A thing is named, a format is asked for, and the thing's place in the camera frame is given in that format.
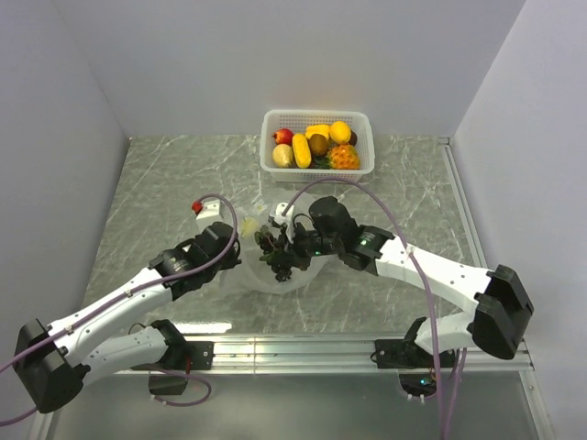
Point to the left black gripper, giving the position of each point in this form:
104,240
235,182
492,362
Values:
233,261

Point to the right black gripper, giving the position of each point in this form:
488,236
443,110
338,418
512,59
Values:
298,258

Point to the dark purple grape bunch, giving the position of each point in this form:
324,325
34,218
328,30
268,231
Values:
277,252

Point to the transparent plastic bag with fruit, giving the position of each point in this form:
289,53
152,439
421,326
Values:
252,274

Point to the yellow fruit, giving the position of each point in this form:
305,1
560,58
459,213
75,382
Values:
301,151
340,132

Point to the orange spiky pineapple toy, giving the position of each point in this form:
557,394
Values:
342,157

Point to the brown kiwi fruit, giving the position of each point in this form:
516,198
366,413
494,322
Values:
318,145

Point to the yellow bell pepper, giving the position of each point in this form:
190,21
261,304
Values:
322,130

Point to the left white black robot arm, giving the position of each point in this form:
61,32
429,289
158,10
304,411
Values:
56,361

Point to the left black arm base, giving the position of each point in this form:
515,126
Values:
187,356

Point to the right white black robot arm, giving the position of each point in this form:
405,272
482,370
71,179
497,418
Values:
495,308

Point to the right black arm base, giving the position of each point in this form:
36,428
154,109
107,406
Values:
399,362

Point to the dark purple passion fruit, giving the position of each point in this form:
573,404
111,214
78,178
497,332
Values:
353,139

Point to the yellow lemon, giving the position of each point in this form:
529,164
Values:
283,156

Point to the red apple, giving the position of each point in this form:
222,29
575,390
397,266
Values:
283,136

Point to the white perforated plastic basket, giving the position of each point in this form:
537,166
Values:
298,120

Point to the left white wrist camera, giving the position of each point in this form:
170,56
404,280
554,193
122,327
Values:
207,213

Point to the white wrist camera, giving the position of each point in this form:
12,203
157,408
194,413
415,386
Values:
207,213
281,218

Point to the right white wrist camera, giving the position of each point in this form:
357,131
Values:
281,218

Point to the aluminium mounting rail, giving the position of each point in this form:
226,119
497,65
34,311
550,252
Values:
311,386

